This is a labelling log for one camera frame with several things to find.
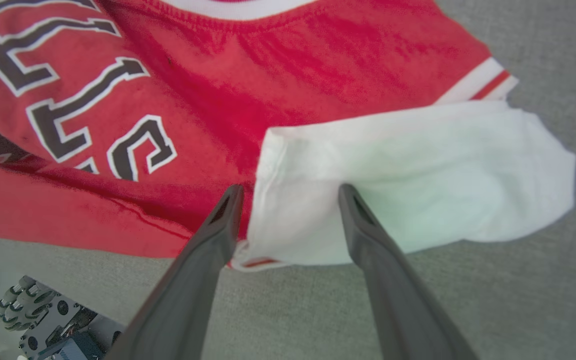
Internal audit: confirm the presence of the red and white basketball jersey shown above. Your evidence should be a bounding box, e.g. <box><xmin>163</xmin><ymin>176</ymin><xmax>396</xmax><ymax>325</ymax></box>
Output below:
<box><xmin>0</xmin><ymin>0</ymin><xmax>576</xmax><ymax>273</ymax></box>

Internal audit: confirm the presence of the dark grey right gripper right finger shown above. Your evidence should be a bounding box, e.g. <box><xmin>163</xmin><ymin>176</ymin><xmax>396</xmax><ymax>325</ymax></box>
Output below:
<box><xmin>338</xmin><ymin>183</ymin><xmax>479</xmax><ymax>360</ymax></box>

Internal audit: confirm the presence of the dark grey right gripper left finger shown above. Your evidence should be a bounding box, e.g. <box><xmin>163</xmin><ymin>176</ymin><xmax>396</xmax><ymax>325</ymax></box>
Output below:
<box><xmin>105</xmin><ymin>184</ymin><xmax>245</xmax><ymax>360</ymax></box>

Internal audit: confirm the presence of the grey fabric sofa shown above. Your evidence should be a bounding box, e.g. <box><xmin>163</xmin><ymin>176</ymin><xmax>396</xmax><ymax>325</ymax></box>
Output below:
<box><xmin>0</xmin><ymin>0</ymin><xmax>576</xmax><ymax>360</ymax></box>

